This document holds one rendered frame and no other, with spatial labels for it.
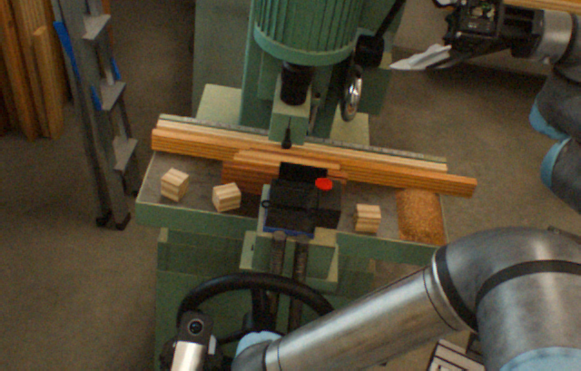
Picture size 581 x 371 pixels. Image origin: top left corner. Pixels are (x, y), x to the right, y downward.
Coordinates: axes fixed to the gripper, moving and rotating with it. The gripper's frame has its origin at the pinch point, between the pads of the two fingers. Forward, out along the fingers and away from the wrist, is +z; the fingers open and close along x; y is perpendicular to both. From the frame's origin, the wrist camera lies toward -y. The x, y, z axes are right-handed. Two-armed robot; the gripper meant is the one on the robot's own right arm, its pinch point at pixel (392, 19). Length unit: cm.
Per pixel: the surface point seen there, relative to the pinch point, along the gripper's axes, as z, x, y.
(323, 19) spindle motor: 10.4, 0.7, -2.7
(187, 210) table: 29, 33, -26
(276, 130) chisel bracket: 14.8, 15.5, -23.8
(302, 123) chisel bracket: 10.2, 13.9, -22.0
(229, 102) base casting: 27, 3, -67
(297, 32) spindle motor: 14.1, 2.6, -5.1
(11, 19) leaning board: 112, -28, -133
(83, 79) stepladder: 73, -3, -96
